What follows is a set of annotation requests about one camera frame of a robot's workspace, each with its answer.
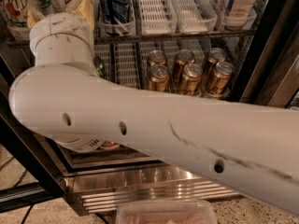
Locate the black fridge door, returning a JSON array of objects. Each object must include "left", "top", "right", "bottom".
[{"left": 0, "top": 59, "right": 66, "bottom": 213}]

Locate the clear plastic container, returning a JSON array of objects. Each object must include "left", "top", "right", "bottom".
[{"left": 116, "top": 200, "right": 217, "bottom": 224}]

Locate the stainless steel fridge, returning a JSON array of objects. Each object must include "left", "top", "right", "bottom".
[{"left": 0, "top": 0, "right": 299, "bottom": 217}]

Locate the rear right green can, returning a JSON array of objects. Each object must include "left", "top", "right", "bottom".
[{"left": 93, "top": 56, "right": 106, "bottom": 78}]

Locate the front middle gold can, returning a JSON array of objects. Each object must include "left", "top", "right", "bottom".
[{"left": 178, "top": 63, "right": 203, "bottom": 96}]

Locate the front middle red can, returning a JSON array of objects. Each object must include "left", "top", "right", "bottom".
[{"left": 100, "top": 141, "right": 120, "bottom": 150}]

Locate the blue pepsi can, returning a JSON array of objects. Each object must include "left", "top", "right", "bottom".
[{"left": 100, "top": 0, "right": 134, "bottom": 36}]

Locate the rear right gold can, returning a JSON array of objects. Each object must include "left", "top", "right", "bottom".
[{"left": 202, "top": 48, "right": 225, "bottom": 78}]

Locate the rear left gold can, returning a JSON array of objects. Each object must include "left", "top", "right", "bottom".
[{"left": 147, "top": 49, "right": 167, "bottom": 66}]

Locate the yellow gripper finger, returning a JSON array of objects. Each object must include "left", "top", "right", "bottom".
[
  {"left": 27, "top": 10, "right": 44, "bottom": 28},
  {"left": 65, "top": 0, "right": 94, "bottom": 30}
]

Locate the top wire shelf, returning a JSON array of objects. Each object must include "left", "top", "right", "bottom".
[{"left": 5, "top": 29, "right": 257, "bottom": 49}]

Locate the front right gold can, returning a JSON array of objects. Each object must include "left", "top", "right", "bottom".
[{"left": 206, "top": 62, "right": 235, "bottom": 95}]

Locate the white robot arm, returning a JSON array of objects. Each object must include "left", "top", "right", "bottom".
[{"left": 8, "top": 13, "right": 299, "bottom": 215}]

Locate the white can top right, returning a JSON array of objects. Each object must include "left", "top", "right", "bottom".
[{"left": 210, "top": 0, "right": 256, "bottom": 31}]

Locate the front left gold can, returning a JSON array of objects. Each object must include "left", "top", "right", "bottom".
[{"left": 148, "top": 65, "right": 170, "bottom": 92}]

